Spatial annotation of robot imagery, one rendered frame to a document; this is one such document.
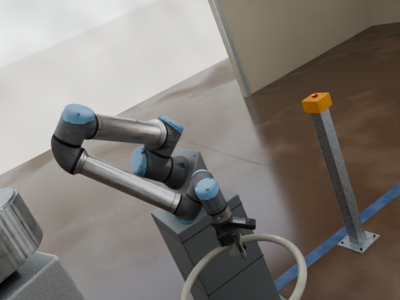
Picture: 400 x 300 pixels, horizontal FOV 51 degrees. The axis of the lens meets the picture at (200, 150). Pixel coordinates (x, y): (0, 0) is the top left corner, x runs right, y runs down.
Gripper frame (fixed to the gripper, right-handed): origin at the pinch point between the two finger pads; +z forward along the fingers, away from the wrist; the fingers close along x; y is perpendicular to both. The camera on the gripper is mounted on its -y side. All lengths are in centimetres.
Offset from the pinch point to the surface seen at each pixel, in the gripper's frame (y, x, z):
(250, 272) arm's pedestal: 17, -44, 52
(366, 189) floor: -66, -153, 102
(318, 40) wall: -109, -627, 115
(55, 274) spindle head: 16, 74, -70
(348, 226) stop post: -43, -93, 82
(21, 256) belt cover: 18, 76, -78
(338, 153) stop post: -52, -96, 28
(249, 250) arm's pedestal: 13, -47, 39
